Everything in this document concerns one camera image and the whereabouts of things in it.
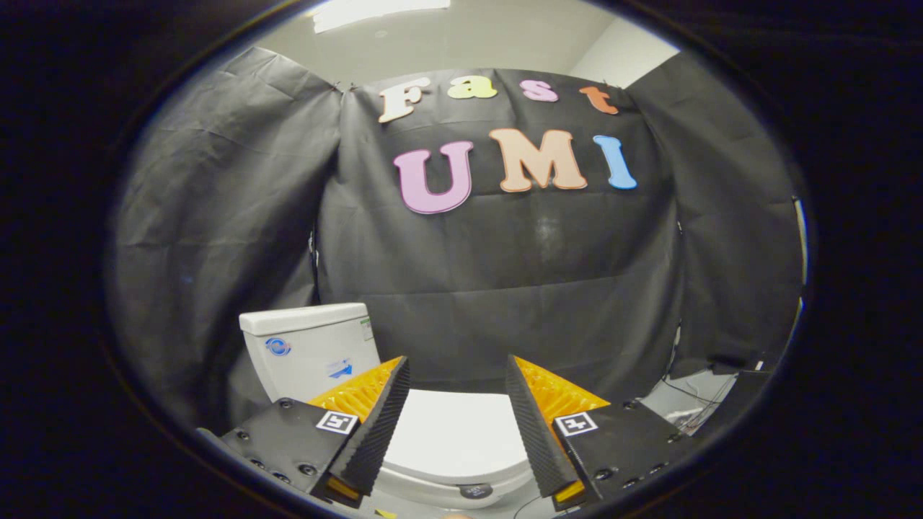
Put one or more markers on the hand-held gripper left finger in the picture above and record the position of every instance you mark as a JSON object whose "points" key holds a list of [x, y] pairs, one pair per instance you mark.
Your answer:
{"points": [[375, 432]]}

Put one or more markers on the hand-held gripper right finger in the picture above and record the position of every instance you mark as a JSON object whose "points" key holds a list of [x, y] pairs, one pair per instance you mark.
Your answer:
{"points": [[533, 432]]}

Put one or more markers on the white toilet lid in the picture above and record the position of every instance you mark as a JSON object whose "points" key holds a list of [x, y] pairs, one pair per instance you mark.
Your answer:
{"points": [[454, 432]]}

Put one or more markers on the white toilet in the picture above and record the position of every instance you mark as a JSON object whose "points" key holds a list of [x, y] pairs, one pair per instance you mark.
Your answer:
{"points": [[310, 346]]}

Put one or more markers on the black backdrop cloth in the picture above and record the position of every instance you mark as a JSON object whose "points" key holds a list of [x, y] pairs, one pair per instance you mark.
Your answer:
{"points": [[505, 274]]}

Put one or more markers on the black equipment case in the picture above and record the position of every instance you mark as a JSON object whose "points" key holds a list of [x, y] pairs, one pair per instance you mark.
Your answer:
{"points": [[743, 396]]}

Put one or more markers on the ceiling light panel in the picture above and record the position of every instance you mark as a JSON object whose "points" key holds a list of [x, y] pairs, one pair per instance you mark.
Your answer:
{"points": [[375, 11]]}

